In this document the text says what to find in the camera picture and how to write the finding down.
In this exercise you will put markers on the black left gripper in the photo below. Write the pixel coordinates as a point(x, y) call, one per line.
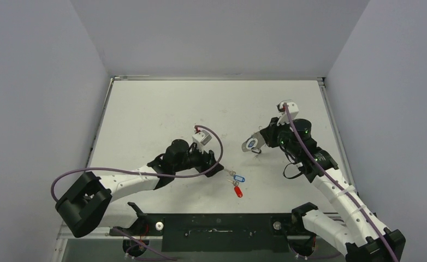
point(207, 160)

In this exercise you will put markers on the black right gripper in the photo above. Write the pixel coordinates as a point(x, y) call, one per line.
point(267, 134)

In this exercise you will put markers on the silver metal key plate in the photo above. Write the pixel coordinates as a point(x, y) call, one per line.
point(254, 143)

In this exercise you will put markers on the red key tag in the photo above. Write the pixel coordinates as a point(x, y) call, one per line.
point(238, 191)

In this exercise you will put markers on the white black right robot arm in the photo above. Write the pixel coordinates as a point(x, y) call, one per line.
point(361, 236)

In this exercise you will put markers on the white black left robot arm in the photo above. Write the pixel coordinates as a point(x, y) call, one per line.
point(91, 201)

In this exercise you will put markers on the blue white key tag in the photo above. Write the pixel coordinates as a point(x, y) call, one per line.
point(239, 178)

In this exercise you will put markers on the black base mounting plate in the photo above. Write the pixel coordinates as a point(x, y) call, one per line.
point(219, 232)

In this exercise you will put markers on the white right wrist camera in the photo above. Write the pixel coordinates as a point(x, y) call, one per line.
point(288, 110)

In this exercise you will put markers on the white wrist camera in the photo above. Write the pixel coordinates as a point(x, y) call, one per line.
point(201, 138)
point(288, 110)

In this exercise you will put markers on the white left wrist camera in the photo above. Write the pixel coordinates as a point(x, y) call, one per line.
point(201, 138)

